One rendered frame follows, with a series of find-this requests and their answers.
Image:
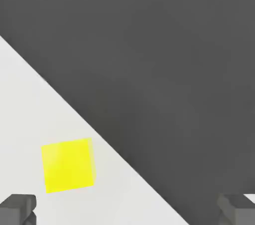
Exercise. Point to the small yellow cube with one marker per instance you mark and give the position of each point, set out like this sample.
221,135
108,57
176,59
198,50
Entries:
67,166

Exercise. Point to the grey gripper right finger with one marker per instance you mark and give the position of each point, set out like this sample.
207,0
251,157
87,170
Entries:
237,212

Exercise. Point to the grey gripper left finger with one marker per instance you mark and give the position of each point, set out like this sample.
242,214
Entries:
17,209

